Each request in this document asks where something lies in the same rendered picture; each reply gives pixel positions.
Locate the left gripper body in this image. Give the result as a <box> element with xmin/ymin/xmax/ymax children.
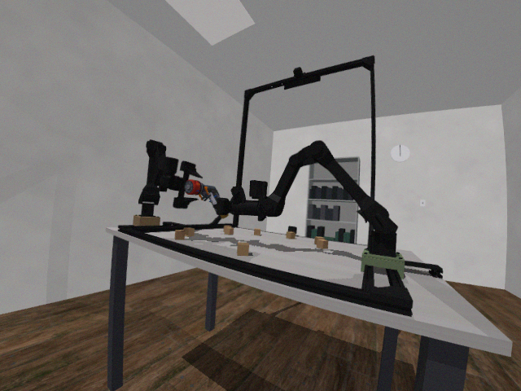
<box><xmin>217</xmin><ymin>198</ymin><xmax>248</xmax><ymax>215</ymax></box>

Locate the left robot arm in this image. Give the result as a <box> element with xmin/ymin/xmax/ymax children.
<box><xmin>246</xmin><ymin>140</ymin><xmax>398</xmax><ymax>257</ymax></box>

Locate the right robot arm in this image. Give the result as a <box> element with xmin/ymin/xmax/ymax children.
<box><xmin>138</xmin><ymin>139</ymin><xmax>179</xmax><ymax>217</ymax></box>

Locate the black hose nozzle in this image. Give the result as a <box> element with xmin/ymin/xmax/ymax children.
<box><xmin>184</xmin><ymin>179</ymin><xmax>220</xmax><ymax>205</ymax></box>

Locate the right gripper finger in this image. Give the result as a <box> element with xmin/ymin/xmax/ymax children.
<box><xmin>177</xmin><ymin>197</ymin><xmax>198</xmax><ymax>205</ymax></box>
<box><xmin>184</xmin><ymin>165</ymin><xmax>203</xmax><ymax>178</ymax></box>

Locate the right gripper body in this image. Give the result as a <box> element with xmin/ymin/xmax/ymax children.
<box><xmin>173</xmin><ymin>161</ymin><xmax>195</xmax><ymax>209</ymax></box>

